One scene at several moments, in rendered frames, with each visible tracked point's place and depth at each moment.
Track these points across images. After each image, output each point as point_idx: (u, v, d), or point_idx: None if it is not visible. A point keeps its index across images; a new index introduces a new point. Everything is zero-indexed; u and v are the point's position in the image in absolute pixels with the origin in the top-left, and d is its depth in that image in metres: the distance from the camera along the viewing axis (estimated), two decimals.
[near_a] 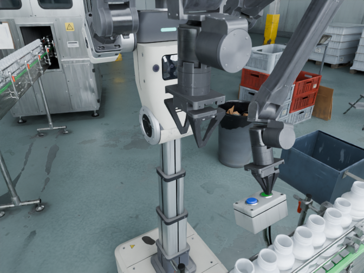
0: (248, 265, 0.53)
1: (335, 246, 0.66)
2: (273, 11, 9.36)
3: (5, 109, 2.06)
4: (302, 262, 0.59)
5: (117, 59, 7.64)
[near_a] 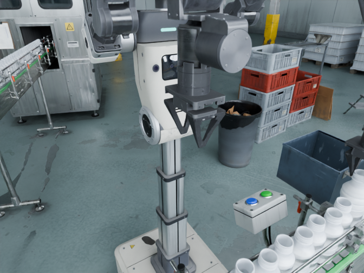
0: (248, 265, 0.53)
1: (334, 246, 0.66)
2: (273, 11, 9.36)
3: (5, 109, 2.06)
4: (301, 262, 0.59)
5: (117, 59, 7.64)
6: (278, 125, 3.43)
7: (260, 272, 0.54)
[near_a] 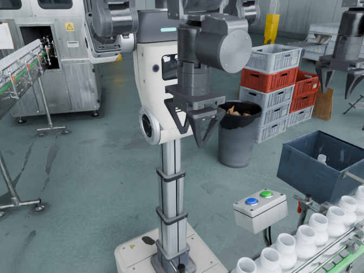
0: (249, 263, 0.53)
1: (333, 245, 0.66)
2: (273, 11, 9.36)
3: (5, 109, 2.06)
4: (300, 260, 0.60)
5: (117, 59, 7.64)
6: (278, 125, 3.43)
7: (261, 270, 0.55)
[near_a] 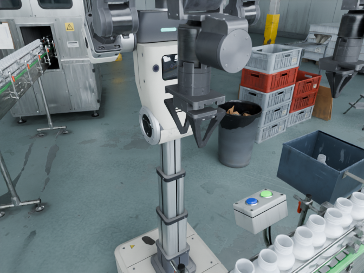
0: (248, 265, 0.53)
1: (333, 247, 0.66)
2: (273, 11, 9.36)
3: (5, 109, 2.06)
4: (300, 262, 0.59)
5: (117, 59, 7.64)
6: (278, 125, 3.43)
7: None
